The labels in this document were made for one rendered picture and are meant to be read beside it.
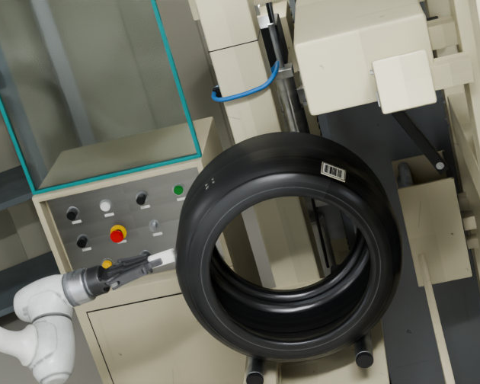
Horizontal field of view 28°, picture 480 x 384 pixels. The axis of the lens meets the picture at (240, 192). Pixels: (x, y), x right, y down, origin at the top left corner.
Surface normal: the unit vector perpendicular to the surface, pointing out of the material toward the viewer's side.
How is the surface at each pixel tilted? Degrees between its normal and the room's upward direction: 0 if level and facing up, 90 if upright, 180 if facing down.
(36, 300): 41
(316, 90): 90
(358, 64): 90
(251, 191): 77
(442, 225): 90
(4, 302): 0
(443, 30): 90
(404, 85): 72
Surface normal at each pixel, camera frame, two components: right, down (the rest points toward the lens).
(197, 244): -0.17, 0.29
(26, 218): 0.35, 0.28
